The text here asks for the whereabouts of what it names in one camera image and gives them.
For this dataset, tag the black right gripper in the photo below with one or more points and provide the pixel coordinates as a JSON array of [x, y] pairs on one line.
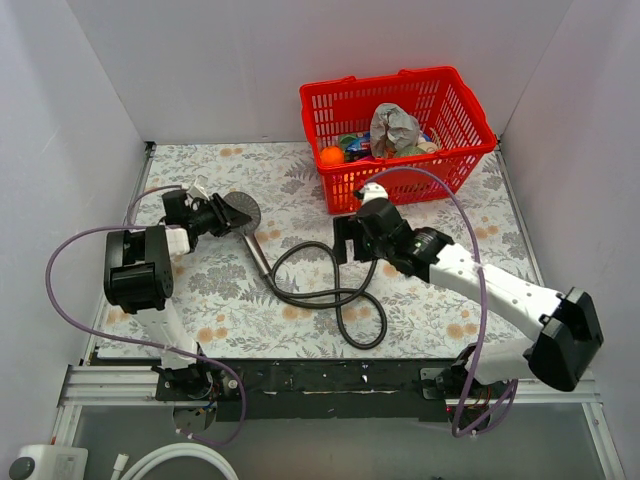
[[347, 239]]

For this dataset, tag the orange fruit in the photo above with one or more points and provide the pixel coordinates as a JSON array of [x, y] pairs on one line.
[[332, 156]]

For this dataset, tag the aluminium rail frame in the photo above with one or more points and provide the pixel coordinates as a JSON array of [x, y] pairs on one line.
[[335, 419]]

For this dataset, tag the white box with grey button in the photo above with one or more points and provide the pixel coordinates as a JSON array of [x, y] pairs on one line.
[[43, 462]]

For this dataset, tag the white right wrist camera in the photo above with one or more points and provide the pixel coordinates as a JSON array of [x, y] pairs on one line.
[[371, 191]]

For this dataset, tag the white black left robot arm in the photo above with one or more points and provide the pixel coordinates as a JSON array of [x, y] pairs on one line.
[[138, 278]]

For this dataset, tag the white round item in basket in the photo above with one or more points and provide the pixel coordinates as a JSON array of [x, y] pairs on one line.
[[428, 147]]

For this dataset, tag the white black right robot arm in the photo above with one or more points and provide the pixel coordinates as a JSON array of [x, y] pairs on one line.
[[561, 333]]

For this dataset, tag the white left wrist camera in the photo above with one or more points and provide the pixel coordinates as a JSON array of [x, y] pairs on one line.
[[198, 188]]

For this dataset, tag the blue snack packet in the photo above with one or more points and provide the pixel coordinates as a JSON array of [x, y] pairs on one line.
[[359, 146]]

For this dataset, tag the red plastic basket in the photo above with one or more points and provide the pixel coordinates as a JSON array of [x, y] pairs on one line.
[[424, 130]]

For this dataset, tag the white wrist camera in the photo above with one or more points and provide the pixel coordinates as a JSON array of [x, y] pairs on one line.
[[371, 191], [198, 188]]

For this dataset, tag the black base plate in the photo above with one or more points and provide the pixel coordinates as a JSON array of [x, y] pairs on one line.
[[271, 389]]

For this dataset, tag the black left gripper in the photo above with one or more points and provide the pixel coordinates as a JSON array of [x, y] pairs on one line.
[[218, 213]]

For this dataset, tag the grey shower head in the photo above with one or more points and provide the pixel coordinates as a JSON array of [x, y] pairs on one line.
[[247, 205]]

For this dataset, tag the green round item in basket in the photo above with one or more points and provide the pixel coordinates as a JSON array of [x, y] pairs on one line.
[[410, 151]]

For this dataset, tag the floral table mat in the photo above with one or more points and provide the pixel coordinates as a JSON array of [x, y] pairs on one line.
[[229, 310]]

